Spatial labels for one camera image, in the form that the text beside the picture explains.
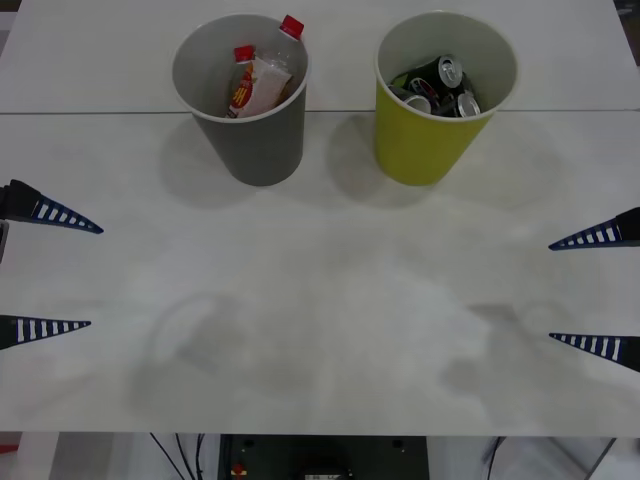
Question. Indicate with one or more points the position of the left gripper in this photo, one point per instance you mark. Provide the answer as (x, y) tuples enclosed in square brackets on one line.
[(2, 202)]

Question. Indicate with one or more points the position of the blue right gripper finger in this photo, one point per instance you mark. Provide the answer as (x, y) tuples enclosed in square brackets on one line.
[(612, 347), (612, 232)]

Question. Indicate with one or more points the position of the clear bottle with white label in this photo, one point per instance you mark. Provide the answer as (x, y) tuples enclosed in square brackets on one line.
[(270, 82)]

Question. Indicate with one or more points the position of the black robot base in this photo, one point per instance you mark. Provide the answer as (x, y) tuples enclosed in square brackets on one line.
[(325, 457)]

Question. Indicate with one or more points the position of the black can with silver top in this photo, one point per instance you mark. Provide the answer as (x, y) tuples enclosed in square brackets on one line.
[(417, 102), (467, 105), (445, 70)]

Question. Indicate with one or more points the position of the yellow-green plastic bin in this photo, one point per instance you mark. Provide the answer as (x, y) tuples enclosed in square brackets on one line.
[(420, 145)]

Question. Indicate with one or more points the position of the black can with red print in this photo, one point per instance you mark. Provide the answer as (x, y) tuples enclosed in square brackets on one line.
[(425, 85)]

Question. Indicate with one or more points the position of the grey plastic bin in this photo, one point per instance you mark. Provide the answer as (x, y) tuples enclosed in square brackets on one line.
[(260, 145)]

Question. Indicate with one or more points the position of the red emergency button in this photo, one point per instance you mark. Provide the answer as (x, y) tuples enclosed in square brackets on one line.
[(239, 470)]

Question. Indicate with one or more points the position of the clear bottle with apple label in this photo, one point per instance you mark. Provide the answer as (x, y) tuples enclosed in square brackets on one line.
[(244, 53)]

